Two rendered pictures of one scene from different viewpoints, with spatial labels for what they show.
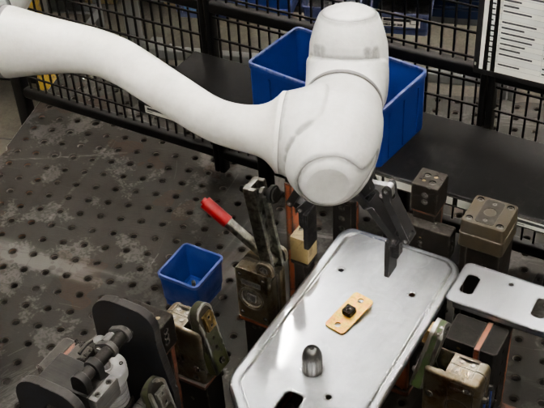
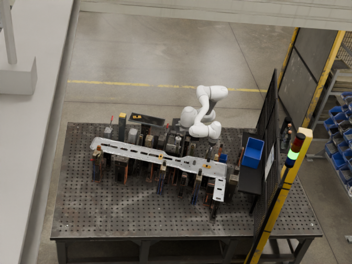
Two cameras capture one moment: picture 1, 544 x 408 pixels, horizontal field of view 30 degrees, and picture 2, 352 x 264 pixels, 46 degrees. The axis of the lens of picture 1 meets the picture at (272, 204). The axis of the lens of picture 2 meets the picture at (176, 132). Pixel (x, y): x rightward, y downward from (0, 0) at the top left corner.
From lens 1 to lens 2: 312 cm
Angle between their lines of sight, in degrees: 47
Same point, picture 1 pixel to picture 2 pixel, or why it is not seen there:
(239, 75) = not seen: hidden behind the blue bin
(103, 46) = (204, 106)
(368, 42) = (213, 127)
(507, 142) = (258, 180)
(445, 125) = (259, 172)
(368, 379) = (195, 170)
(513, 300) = (219, 185)
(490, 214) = (233, 177)
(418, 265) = (221, 173)
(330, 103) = (199, 126)
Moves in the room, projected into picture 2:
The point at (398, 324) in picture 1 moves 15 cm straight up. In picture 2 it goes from (207, 172) to (210, 161)
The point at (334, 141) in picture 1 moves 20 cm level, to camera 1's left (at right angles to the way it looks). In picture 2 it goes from (193, 128) to (184, 114)
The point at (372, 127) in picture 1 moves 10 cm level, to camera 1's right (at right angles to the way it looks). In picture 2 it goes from (199, 132) to (204, 139)
